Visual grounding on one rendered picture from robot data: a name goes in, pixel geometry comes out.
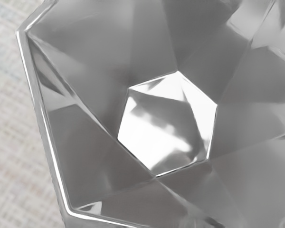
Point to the grey faceted mug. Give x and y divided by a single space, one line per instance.
90 71

